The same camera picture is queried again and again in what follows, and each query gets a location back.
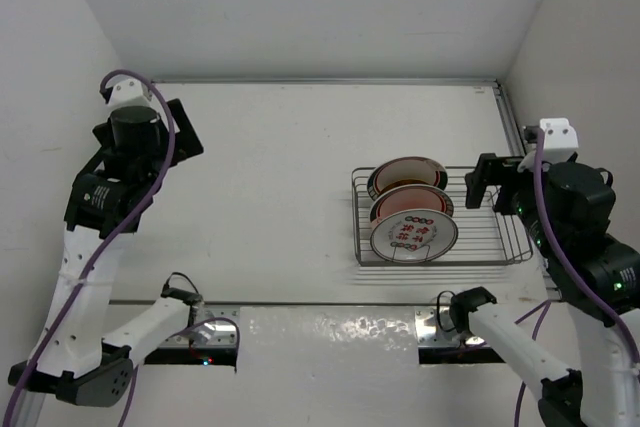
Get white plate green rim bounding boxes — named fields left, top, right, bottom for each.
left=369, top=184, right=454, bottom=225

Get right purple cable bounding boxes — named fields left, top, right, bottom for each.
left=513, top=129, right=640, bottom=427

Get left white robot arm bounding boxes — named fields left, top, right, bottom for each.
left=8, top=99, right=204, bottom=407

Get right metal mounting bracket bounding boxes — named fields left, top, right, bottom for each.
left=414, top=305, right=486, bottom=349

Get rear white green-rimmed plate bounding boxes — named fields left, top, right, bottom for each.
left=367, top=156, right=449, bottom=200

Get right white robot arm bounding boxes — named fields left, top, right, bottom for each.
left=438, top=153, right=639, bottom=426

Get metal mounting bracket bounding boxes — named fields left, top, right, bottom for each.
left=160, top=316, right=240, bottom=349
left=414, top=305, right=486, bottom=349

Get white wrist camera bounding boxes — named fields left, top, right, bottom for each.
left=518, top=118, right=579, bottom=172
left=104, top=79, right=152, bottom=109

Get left metal mounting bracket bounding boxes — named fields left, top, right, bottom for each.
left=160, top=316, right=240, bottom=349

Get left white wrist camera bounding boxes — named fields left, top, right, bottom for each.
left=104, top=79, right=152, bottom=109

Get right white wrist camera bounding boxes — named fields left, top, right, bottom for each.
left=518, top=118, right=579, bottom=172

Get purple cable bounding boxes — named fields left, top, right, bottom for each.
left=513, top=129, right=640, bottom=427
left=8, top=69, right=240, bottom=427

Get metal wire dish rack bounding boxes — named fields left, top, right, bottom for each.
left=351, top=166, right=534, bottom=267

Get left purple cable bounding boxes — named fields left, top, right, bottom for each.
left=8, top=69, right=240, bottom=427

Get white plate red characters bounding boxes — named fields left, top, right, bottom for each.
left=370, top=209, right=459, bottom=264

